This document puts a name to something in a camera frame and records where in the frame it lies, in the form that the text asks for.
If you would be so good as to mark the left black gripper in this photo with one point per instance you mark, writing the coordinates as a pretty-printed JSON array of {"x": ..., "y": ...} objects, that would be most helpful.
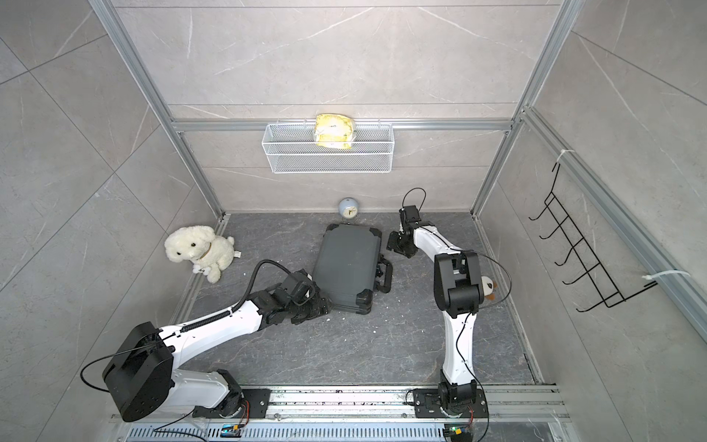
[{"x": 318, "y": 309}]

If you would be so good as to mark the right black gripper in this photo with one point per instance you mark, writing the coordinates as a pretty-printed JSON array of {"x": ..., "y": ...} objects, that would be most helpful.
[{"x": 392, "y": 245}]

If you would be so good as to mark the grey poker set case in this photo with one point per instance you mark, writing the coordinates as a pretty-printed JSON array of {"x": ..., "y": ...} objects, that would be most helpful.
[{"x": 351, "y": 268}]

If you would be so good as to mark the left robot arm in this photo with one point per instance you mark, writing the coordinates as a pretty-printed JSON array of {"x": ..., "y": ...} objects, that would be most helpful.
[{"x": 146, "y": 375}]

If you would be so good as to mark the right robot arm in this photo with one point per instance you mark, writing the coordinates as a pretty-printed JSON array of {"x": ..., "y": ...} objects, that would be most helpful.
[{"x": 460, "y": 289}]

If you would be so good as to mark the small grey globe ball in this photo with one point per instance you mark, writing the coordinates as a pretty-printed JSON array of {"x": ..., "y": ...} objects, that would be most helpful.
[{"x": 348, "y": 208}]

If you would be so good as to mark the small brown white plush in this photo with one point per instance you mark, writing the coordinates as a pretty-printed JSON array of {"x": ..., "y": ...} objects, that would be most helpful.
[{"x": 489, "y": 286}]

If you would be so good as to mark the white plush dog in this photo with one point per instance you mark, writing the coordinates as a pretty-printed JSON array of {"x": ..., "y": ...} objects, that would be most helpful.
[{"x": 209, "y": 253}]

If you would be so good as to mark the yellow packet in basket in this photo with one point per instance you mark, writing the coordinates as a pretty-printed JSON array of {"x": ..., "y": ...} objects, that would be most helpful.
[{"x": 334, "y": 131}]

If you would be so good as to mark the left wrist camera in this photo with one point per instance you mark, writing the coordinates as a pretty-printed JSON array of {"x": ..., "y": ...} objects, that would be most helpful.
[{"x": 299, "y": 287}]

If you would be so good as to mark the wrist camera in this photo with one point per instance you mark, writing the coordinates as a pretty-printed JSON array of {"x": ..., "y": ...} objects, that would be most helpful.
[
  {"x": 410, "y": 219},
  {"x": 299, "y": 287}
]

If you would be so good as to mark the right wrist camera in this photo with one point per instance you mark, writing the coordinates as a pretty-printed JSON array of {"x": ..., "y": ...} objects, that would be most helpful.
[{"x": 410, "y": 219}]

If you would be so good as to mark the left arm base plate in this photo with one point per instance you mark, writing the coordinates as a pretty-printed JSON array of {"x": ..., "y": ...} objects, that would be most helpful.
[{"x": 253, "y": 403}]

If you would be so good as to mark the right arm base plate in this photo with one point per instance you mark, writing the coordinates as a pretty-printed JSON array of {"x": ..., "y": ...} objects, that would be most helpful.
[{"x": 431, "y": 403}]

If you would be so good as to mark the white wire mesh basket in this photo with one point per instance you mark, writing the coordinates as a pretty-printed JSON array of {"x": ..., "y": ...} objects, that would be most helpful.
[{"x": 292, "y": 148}]

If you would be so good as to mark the aluminium mounting rail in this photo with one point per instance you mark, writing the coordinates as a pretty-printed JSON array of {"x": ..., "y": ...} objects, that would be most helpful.
[{"x": 506, "y": 403}]

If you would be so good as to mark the black wire hook rack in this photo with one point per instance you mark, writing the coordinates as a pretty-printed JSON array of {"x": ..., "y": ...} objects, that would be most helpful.
[{"x": 579, "y": 250}]

